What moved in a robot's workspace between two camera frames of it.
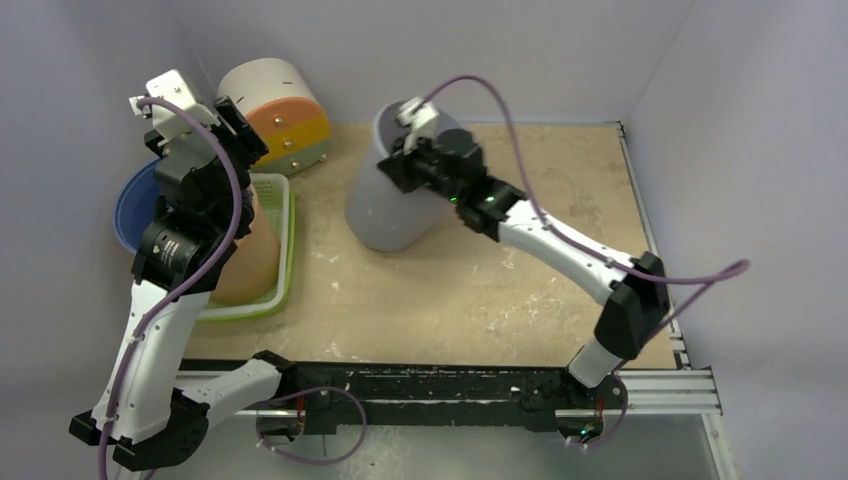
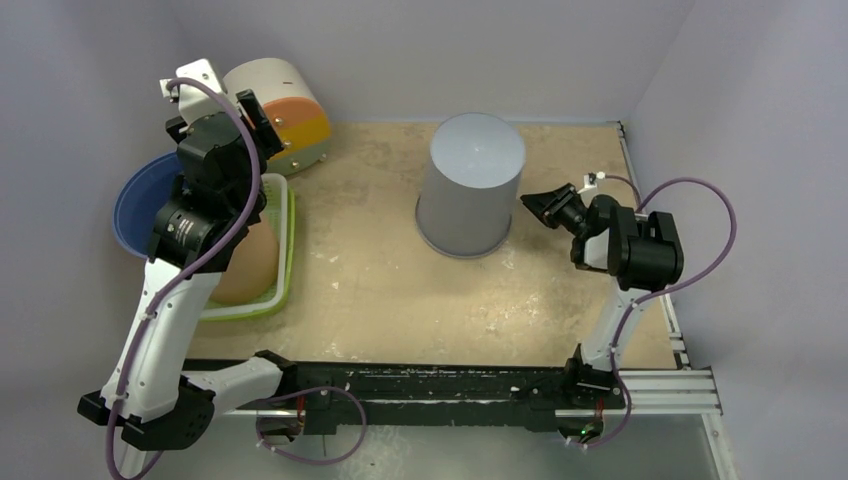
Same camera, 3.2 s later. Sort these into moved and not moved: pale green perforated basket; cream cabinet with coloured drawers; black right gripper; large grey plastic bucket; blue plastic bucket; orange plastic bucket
Moved: black right gripper; large grey plastic bucket
Not moved: blue plastic bucket; pale green perforated basket; cream cabinet with coloured drawers; orange plastic bucket
